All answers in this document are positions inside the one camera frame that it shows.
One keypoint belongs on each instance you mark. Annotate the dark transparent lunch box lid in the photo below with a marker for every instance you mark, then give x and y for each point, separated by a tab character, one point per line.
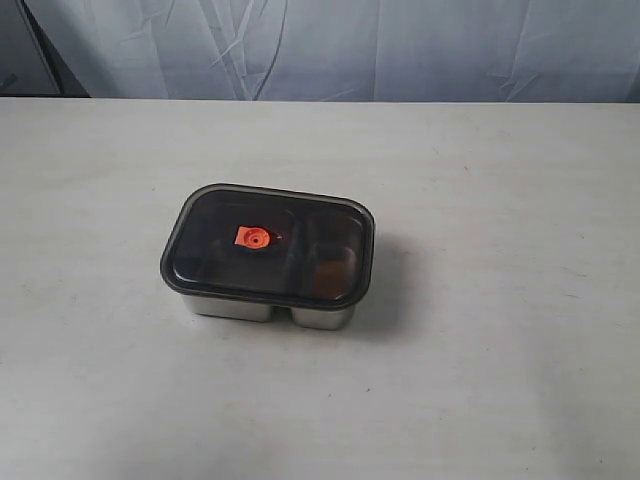
265	245

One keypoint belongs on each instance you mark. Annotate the yellow toy cheese wedge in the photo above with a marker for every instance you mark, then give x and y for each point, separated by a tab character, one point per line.
334	273

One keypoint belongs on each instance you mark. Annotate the stainless steel lunch box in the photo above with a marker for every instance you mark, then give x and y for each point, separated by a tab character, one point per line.
270	315

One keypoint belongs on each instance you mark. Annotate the grey backdrop curtain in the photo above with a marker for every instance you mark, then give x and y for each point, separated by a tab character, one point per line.
381	51

